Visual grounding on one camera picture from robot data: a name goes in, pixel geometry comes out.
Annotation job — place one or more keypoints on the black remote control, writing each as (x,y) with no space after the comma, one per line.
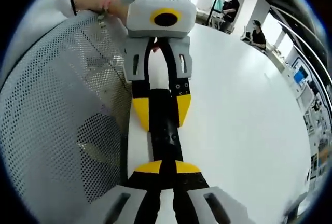
(163,120)

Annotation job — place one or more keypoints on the person's white clothing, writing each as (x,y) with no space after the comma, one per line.
(44,6)

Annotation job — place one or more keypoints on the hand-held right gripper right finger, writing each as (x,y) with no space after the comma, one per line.
(202,203)

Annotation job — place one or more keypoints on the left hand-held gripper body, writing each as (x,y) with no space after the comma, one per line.
(145,14)

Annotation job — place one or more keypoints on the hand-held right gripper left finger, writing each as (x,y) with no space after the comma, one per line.
(124,203)

